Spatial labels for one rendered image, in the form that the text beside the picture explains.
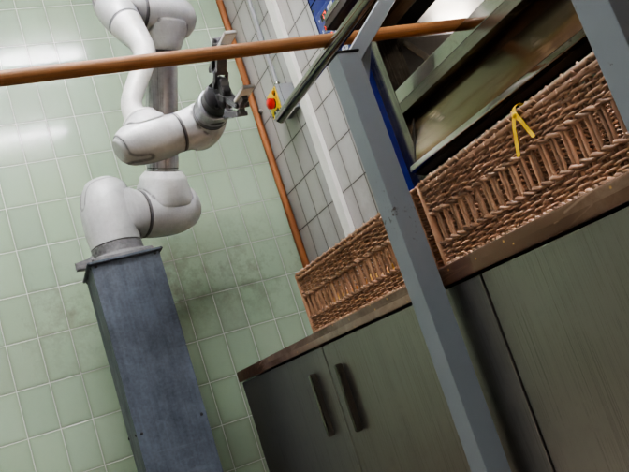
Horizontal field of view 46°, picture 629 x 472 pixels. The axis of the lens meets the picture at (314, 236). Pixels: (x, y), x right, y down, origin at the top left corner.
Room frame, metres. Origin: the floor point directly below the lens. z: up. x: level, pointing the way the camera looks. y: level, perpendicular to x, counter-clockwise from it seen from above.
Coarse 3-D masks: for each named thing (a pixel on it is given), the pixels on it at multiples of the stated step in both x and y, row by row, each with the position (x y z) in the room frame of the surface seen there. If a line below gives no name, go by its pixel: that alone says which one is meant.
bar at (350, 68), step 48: (384, 0) 1.18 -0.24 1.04; (576, 0) 0.71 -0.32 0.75; (624, 0) 0.69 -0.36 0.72; (336, 48) 1.54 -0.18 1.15; (624, 48) 0.68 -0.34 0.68; (288, 96) 1.78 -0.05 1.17; (624, 96) 0.70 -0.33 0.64; (384, 144) 1.12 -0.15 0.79; (384, 192) 1.11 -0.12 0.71; (432, 288) 1.12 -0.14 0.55; (432, 336) 1.12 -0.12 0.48; (480, 432) 1.11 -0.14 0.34
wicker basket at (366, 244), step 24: (360, 240) 1.45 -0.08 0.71; (384, 240) 1.37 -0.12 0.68; (432, 240) 1.27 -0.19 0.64; (312, 264) 1.65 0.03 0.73; (336, 264) 1.56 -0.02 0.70; (360, 264) 1.82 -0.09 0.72; (384, 264) 1.40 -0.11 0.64; (312, 288) 1.68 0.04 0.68; (336, 288) 1.78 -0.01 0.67; (360, 288) 1.49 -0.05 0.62; (384, 288) 1.42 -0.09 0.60; (312, 312) 1.73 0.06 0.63; (336, 312) 1.62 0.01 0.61
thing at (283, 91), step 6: (276, 84) 2.49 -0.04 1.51; (282, 84) 2.49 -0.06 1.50; (288, 84) 2.50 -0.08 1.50; (276, 90) 2.49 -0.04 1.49; (282, 90) 2.49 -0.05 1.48; (288, 90) 2.50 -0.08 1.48; (270, 96) 2.54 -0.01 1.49; (276, 96) 2.49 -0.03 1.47; (282, 96) 2.49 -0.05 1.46; (276, 102) 2.51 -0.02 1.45; (282, 102) 2.48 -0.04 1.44; (276, 108) 2.52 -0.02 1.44
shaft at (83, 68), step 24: (408, 24) 1.67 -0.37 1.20; (432, 24) 1.69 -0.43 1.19; (456, 24) 1.73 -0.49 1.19; (216, 48) 1.45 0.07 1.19; (240, 48) 1.48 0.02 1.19; (264, 48) 1.50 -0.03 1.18; (288, 48) 1.53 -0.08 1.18; (312, 48) 1.57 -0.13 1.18; (0, 72) 1.27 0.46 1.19; (24, 72) 1.29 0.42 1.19; (48, 72) 1.31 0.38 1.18; (72, 72) 1.33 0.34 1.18; (96, 72) 1.35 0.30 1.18
